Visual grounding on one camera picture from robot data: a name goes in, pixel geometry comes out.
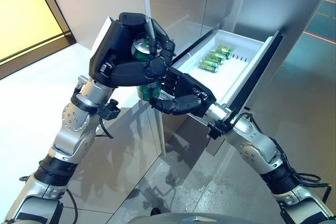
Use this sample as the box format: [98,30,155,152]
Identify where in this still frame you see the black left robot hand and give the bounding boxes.
[89,12,176,89]

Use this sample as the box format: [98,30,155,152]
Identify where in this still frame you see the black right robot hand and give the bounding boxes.
[149,65,217,118]

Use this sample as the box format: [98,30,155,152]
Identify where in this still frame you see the fridge drawer with white tray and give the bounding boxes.
[160,29,285,157]

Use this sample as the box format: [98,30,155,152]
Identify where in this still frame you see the fridge drawer steel front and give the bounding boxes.
[163,115,212,154]

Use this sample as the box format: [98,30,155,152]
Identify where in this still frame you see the wide steel fridge door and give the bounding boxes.
[145,0,211,51]

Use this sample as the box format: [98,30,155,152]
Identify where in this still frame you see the stainless steel fridge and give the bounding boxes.
[140,0,285,157]

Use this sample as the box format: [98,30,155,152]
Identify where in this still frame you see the tall grey steel panel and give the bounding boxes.
[232,0,336,110]

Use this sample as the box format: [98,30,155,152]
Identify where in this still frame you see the grey robot torso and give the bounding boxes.
[125,212,279,224]

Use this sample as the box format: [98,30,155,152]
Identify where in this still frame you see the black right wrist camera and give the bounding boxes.
[207,115,235,140]

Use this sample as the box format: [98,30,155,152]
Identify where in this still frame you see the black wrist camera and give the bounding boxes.
[100,98,122,121]
[207,115,235,140]

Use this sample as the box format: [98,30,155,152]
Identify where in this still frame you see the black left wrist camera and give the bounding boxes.
[100,98,122,121]

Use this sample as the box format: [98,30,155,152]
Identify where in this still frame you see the orange glass panel black frame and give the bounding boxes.
[0,0,77,80]

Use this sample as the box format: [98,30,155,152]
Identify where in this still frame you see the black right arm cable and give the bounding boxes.
[230,112,332,209]

